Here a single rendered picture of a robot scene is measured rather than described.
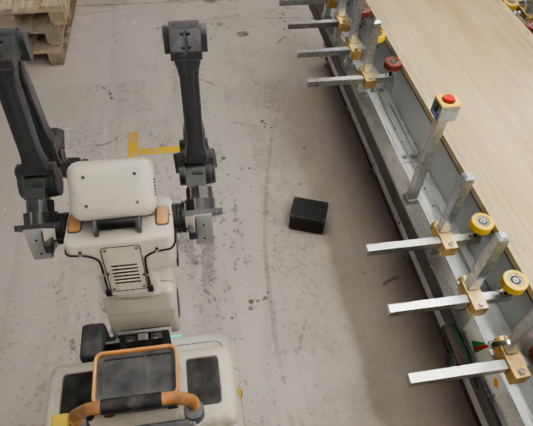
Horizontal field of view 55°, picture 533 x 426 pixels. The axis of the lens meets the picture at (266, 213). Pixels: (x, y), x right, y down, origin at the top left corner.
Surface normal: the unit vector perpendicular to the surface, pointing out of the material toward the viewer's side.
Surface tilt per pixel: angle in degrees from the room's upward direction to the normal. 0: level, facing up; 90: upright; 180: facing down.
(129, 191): 47
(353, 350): 0
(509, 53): 0
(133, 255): 82
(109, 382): 0
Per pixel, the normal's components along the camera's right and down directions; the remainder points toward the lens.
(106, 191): 0.14, 0.12
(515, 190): 0.04, -0.65
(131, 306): 0.15, 0.66
